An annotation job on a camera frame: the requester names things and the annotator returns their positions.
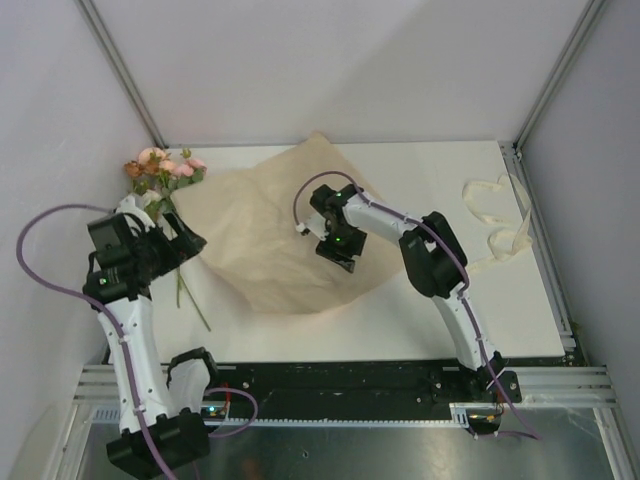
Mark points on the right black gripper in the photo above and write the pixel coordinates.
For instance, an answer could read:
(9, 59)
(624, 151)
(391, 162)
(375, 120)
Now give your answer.
(329, 250)

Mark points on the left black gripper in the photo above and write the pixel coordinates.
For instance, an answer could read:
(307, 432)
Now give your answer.
(185, 245)

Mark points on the orange beige wrapping paper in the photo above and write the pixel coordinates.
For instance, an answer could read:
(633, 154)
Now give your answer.
(247, 218)

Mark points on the pink fake flower stem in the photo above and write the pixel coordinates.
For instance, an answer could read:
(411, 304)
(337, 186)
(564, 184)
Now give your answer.
(156, 174)

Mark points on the white fake flower stem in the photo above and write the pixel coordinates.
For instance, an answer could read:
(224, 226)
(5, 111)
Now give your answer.
(157, 206)

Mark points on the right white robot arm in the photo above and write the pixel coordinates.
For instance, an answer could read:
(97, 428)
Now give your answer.
(434, 261)

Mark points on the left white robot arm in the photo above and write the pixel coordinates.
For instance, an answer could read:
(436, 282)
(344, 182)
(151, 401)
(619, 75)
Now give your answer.
(160, 421)

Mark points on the cream ribbon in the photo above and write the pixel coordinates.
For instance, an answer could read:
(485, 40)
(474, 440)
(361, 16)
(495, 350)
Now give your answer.
(504, 243)

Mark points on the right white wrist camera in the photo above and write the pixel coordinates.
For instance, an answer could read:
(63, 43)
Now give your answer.
(315, 224)

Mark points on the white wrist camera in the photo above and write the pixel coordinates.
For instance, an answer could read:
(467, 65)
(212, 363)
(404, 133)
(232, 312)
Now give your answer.
(315, 224)
(129, 205)

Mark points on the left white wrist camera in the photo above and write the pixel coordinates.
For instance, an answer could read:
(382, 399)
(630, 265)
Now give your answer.
(129, 205)

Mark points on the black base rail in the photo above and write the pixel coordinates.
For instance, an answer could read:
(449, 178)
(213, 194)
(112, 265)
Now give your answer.
(366, 392)

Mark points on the aluminium frame profile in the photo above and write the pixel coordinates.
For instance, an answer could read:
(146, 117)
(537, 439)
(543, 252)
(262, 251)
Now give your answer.
(575, 387)

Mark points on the left aluminium corner post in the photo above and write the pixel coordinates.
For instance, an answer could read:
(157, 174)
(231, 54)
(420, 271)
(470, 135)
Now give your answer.
(105, 41)

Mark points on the aluminium corner post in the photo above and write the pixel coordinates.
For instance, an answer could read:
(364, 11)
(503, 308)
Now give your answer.
(573, 47)
(105, 41)

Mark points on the right aluminium corner post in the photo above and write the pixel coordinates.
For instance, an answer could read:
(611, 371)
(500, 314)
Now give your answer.
(573, 47)

